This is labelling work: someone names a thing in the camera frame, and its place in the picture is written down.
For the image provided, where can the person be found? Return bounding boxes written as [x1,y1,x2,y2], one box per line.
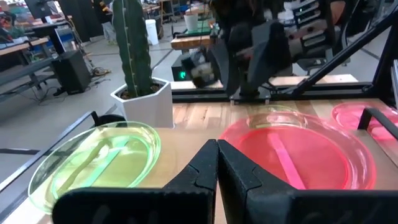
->
[93,0,116,44]

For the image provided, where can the dark computer monitor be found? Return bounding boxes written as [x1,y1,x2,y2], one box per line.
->
[24,0,60,20]

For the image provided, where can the white bin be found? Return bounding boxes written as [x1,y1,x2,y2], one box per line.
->
[183,14,199,32]
[145,19,159,47]

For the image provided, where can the wood-topped desk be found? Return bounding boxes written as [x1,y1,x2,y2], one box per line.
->
[0,37,50,57]

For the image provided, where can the black computer tower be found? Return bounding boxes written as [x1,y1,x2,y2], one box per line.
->
[51,50,91,96]

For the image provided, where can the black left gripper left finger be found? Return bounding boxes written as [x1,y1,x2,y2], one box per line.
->
[52,139,219,224]

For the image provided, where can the white hexagonal plant pot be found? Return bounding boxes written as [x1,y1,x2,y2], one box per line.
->
[110,77,174,129]

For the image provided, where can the black office chair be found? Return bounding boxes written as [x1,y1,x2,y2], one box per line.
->
[292,0,346,68]

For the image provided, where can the wooden shelf with black frame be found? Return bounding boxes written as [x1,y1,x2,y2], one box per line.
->
[0,107,398,224]

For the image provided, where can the tall green cactus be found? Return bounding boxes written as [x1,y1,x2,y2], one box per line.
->
[111,0,155,98]

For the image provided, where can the translucent red plastic plate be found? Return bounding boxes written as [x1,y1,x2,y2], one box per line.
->
[331,101,398,142]
[219,111,377,190]

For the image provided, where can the black box with green light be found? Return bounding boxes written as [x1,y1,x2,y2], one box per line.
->
[170,53,195,82]

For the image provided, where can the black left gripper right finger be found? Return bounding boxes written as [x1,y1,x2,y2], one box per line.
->
[217,139,398,224]

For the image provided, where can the wooden workbench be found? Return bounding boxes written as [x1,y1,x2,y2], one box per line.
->
[170,34,215,51]

